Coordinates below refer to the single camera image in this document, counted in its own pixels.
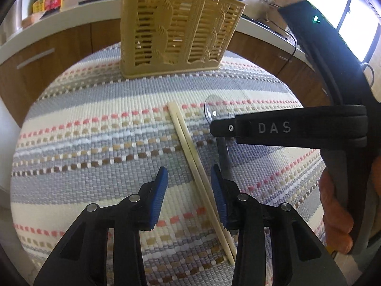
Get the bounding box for striped woven table mat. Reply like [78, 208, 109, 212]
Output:
[10, 42, 328, 286]

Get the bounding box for person right hand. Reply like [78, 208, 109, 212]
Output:
[318, 157, 381, 255]

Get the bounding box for white kitchen countertop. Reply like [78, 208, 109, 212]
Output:
[1, 0, 308, 63]

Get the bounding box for window frame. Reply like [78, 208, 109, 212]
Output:
[321, 0, 380, 63]

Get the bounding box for black power cable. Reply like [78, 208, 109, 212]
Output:
[252, 17, 298, 58]

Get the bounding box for yellow plastic utensil basket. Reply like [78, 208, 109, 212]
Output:
[120, 0, 245, 79]

